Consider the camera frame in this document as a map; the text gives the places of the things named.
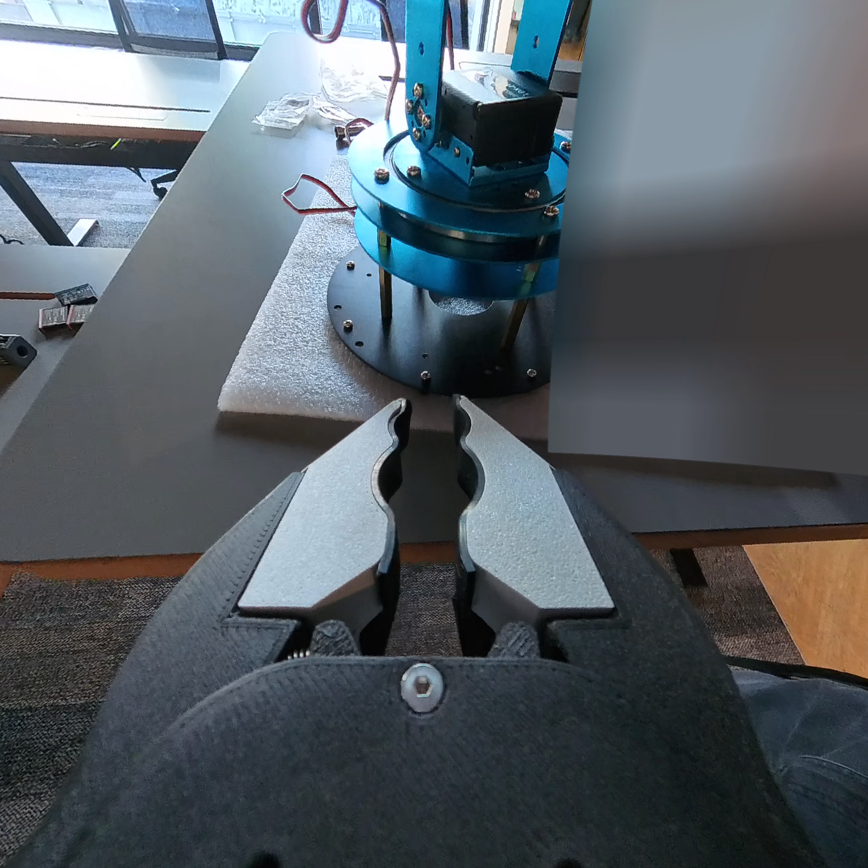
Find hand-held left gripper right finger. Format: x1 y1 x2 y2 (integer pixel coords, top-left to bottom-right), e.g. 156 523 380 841
451 395 618 659

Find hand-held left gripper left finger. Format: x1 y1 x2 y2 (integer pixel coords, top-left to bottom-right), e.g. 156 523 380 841
237 398 415 657

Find dark grey desk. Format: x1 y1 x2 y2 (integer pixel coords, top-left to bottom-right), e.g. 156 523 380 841
0 30 868 587

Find pale grey desk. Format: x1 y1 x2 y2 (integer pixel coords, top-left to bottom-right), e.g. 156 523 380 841
0 245 131 450

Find grey desk with wood edge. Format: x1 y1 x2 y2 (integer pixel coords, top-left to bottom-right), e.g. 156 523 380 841
0 39 253 246

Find white foam sheet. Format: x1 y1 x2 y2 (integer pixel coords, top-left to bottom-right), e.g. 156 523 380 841
218 152 553 442

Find person's dark trousers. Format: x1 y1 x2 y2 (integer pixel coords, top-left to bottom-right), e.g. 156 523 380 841
729 665 868 868

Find empty clear plastic bag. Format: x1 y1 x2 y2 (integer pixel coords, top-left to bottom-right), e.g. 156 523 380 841
253 96 314 134
319 57 404 103

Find black office chair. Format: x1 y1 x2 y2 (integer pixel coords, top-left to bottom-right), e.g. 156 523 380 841
108 0 231 199

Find large window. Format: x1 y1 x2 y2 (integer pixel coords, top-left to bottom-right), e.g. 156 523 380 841
0 0 408 48

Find red servo wires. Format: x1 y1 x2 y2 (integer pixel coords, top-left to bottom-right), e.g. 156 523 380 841
281 0 408 218

